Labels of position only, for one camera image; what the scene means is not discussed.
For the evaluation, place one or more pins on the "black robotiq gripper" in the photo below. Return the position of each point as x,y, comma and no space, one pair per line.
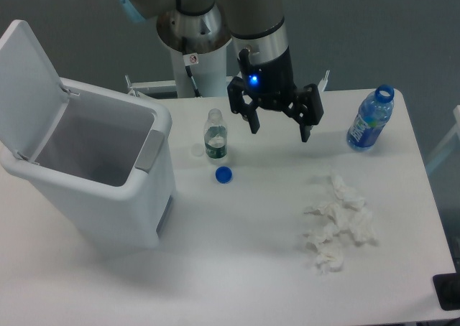
271,85

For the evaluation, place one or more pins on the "white trash can lid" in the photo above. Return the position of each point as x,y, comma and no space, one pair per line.
33,96

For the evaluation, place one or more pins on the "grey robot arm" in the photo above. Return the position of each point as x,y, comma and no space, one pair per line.
257,29

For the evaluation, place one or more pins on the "blue bottle cap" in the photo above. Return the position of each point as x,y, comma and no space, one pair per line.
223,174

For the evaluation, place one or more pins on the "white trash can body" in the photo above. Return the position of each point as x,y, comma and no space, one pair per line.
106,167

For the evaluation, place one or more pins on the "clear green-label water bottle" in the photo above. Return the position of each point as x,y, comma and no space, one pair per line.
215,135

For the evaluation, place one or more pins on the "blue plastic drink bottle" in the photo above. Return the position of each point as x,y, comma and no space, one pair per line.
372,116

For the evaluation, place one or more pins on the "crumpled white tissue upper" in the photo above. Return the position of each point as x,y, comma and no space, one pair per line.
346,213

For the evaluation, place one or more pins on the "crumpled white tissue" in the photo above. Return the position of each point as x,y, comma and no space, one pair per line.
329,252
346,213

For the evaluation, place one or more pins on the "crumpled white tissue lower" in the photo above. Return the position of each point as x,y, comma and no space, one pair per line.
329,252

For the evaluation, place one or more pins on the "black device at edge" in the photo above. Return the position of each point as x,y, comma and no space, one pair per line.
447,290

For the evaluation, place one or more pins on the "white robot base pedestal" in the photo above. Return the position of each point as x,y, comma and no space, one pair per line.
199,56

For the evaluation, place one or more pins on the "white chair frame right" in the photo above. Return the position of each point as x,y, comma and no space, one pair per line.
446,146

